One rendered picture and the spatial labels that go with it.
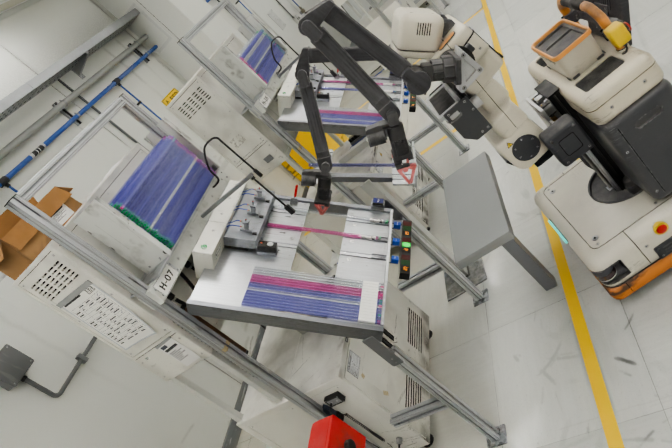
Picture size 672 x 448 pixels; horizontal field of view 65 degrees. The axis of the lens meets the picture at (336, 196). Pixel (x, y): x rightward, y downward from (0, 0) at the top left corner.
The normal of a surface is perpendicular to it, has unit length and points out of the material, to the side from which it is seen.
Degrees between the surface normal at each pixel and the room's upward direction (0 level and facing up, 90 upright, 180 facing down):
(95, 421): 90
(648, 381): 0
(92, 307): 88
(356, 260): 48
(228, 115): 90
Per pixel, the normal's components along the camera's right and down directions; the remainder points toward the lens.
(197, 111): -0.14, 0.59
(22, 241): 0.58, -0.63
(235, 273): 0.05, -0.80
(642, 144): 0.04, 0.45
